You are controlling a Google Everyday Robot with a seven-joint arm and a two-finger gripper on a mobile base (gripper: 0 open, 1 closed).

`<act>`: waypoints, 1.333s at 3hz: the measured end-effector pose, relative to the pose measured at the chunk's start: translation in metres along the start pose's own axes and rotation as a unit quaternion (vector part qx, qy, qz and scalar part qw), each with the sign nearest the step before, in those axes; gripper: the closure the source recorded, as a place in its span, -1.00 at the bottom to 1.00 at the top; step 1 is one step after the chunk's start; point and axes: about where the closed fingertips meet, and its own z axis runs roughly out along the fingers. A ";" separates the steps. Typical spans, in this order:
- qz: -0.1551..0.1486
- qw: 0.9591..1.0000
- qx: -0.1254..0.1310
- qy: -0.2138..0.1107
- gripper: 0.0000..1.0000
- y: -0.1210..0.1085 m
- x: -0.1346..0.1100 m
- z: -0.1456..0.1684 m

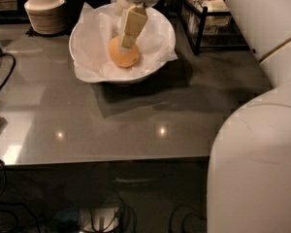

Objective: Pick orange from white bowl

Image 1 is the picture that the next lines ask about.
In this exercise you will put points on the orange fruit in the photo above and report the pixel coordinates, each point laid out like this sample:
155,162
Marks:
123,59

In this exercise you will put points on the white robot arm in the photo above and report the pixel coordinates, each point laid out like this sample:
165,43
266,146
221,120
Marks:
249,175

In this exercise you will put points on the white power strip under table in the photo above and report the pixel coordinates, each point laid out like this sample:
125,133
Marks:
105,220

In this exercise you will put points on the white bowl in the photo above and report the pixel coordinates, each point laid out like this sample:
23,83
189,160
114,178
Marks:
119,79

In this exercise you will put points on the black wire basket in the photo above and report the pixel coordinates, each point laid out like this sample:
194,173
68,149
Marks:
206,29

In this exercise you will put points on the black cup with cutlery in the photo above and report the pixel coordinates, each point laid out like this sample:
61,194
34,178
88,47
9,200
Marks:
75,0

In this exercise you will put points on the stack of paper bowls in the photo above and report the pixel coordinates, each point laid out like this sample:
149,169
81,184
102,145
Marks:
47,17

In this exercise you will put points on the white paper liner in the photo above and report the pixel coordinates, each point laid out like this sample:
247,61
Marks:
93,49

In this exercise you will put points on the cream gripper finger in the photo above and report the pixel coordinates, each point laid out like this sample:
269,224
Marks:
120,6
132,24

